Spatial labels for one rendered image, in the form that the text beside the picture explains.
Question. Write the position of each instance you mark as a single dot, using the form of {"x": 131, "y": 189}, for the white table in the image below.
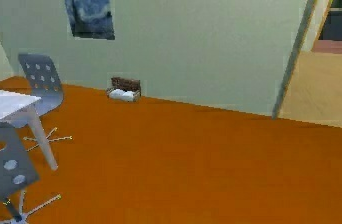
{"x": 2, "y": 105}

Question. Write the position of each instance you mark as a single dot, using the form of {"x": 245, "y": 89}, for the brown basket with white cloth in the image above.
{"x": 124, "y": 90}

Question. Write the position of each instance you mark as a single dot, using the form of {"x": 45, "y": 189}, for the grey perforated swivel chair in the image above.
{"x": 44, "y": 87}
{"x": 2, "y": 166}

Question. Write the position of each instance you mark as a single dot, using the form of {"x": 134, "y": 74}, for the blue framed wall picture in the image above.
{"x": 90, "y": 18}

